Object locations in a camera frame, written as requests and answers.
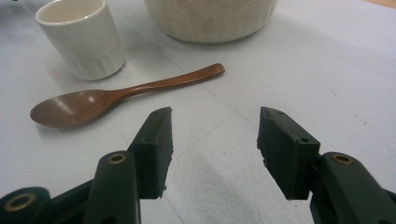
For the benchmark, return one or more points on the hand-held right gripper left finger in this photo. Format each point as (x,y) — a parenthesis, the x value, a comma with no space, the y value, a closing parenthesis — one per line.
(154,155)

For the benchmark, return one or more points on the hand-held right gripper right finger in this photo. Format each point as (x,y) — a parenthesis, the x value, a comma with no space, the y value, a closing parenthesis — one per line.
(289,155)

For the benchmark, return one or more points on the brown wooden spoon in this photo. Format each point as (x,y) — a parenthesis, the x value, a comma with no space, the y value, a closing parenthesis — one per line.
(77,107)

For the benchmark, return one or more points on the white ribbed cup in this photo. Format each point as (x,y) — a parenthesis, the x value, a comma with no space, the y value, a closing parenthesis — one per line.
(87,43)

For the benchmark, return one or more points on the beige rice container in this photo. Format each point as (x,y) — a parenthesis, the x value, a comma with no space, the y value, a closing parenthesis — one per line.
(211,21)

